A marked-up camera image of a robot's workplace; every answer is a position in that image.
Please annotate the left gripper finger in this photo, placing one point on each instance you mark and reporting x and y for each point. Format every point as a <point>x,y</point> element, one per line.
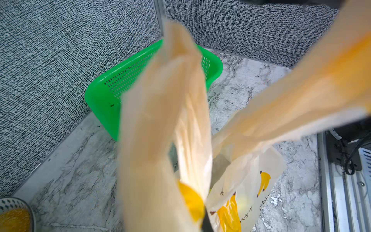
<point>206,225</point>

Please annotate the banana print plastic bag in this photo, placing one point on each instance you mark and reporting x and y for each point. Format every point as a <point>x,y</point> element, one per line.
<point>174,173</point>

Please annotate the aluminium front rail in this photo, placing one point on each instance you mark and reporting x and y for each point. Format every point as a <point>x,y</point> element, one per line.
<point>345,199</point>

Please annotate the green plastic basket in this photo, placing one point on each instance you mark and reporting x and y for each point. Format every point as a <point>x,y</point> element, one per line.
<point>103,95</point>

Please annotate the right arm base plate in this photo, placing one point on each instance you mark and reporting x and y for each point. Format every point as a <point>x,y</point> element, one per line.
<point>340,143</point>

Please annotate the patterned bowl with yellow food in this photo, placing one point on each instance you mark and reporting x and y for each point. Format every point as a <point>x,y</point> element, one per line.
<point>16,216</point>

